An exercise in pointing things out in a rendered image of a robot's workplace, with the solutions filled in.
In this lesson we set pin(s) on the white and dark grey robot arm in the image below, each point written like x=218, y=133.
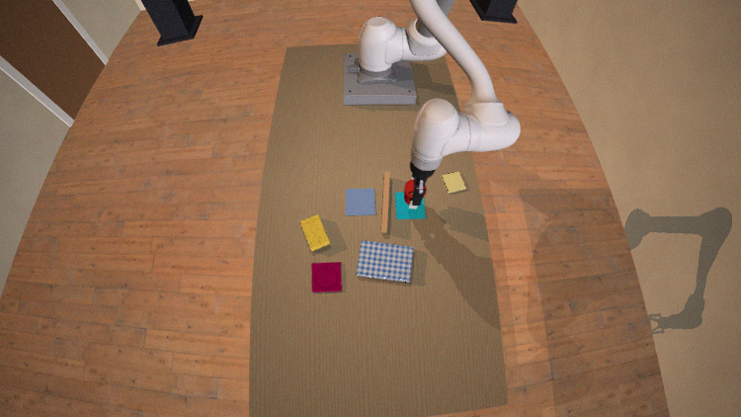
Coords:
x=439, y=130

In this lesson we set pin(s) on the red cup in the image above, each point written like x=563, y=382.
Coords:
x=409, y=186

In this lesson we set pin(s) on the dark red square coaster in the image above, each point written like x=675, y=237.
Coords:
x=326, y=277

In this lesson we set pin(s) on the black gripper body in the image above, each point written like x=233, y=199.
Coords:
x=421, y=175

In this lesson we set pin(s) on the yellow sponge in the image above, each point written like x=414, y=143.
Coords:
x=314, y=232

